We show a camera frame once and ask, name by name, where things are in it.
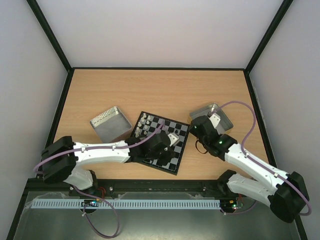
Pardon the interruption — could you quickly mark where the black chess pieces pile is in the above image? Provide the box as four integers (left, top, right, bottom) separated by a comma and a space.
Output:
168, 126, 174, 133

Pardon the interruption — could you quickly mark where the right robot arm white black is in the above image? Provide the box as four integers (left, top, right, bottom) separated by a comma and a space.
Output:
189, 114, 310, 223

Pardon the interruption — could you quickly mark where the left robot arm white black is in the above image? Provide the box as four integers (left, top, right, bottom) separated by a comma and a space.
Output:
41, 131, 180, 190

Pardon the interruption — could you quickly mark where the black silver chess board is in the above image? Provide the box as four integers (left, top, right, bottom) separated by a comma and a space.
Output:
130, 111, 189, 175

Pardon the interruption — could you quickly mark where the white chess piece row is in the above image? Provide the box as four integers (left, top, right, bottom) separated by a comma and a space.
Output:
133, 112, 151, 138

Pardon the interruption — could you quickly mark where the gold tin box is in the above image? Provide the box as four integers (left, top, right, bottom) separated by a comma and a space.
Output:
187, 102, 234, 134

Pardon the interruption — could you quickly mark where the silver tin lid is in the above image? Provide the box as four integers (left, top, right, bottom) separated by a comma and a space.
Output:
89, 106, 132, 143

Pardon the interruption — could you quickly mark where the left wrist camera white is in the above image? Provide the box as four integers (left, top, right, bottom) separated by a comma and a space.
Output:
167, 133, 180, 147

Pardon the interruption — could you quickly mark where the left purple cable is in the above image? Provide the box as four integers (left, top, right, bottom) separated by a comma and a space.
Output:
33, 119, 166, 176

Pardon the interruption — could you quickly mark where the black aluminium frame rail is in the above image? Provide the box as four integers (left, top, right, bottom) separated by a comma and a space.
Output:
24, 177, 251, 198

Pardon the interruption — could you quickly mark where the light blue cable duct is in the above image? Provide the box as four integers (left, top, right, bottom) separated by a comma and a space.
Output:
26, 199, 221, 210

